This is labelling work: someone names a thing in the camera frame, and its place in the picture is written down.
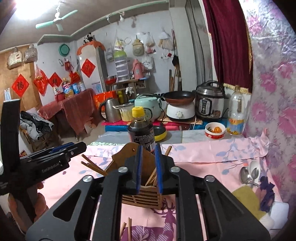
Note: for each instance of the chair with clothes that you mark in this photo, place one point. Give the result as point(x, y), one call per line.
point(39, 132)

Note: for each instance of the dark soy sauce bottle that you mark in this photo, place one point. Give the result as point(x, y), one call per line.
point(141, 130)

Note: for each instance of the red white bowl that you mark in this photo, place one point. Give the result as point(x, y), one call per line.
point(215, 130)

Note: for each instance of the stacked plastic steamer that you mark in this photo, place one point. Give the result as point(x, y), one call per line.
point(121, 65)

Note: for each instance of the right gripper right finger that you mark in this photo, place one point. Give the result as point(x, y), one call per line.
point(205, 208)

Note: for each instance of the silver pressure cooker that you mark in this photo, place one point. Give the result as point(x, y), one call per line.
point(209, 100)

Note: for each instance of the green plush mitten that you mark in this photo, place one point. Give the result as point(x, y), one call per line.
point(251, 201)

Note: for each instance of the mint green rice cooker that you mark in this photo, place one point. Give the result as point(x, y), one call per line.
point(152, 105)

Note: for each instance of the person left hand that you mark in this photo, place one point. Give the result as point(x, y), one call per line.
point(19, 213)

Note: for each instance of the steel electric kettle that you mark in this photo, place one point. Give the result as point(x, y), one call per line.
point(112, 114)

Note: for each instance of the clear oil bottle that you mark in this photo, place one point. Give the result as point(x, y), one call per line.
point(236, 113)

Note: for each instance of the metal spoon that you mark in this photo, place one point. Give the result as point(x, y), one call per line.
point(244, 175)

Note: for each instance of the wooden utensil holder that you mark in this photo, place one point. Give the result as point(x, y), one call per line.
point(148, 196)

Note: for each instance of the pink deer tablecloth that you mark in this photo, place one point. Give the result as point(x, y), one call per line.
point(205, 209)

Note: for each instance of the white electric hotplate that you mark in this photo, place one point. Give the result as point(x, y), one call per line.
point(180, 112)

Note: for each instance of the white refrigerator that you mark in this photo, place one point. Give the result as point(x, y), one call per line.
point(93, 65)

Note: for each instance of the purple ribbon bow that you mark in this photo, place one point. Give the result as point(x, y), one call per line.
point(267, 194)

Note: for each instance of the pink thermos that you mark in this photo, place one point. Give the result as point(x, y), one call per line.
point(138, 69)

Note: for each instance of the red covered side table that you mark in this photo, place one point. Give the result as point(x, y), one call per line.
point(78, 110)

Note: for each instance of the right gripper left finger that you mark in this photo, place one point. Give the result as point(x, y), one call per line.
point(91, 209)

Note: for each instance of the brown frying pan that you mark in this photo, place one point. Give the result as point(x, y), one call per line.
point(178, 97)

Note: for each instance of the cream enamel pot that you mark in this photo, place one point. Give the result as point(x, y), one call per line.
point(125, 111)

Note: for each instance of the green ceiling fan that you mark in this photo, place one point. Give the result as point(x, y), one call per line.
point(57, 20)

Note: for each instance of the dark red curtain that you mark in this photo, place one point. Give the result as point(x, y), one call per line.
point(231, 43)

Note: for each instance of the yellow small frying pan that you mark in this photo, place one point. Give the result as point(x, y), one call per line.
point(160, 133)

